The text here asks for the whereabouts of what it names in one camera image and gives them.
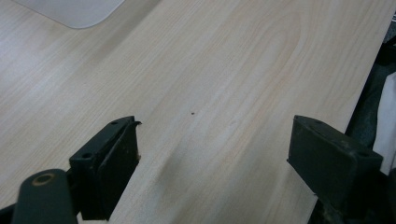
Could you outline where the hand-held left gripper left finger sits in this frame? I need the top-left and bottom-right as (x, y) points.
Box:
(68, 115), (143, 221)

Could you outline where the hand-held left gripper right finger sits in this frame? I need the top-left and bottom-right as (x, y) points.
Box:
(286, 114), (384, 216)

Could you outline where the white cloth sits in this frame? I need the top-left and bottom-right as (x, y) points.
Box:
(372, 72), (396, 175)

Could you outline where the dark cloth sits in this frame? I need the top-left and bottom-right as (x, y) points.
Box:
(345, 36), (396, 149)

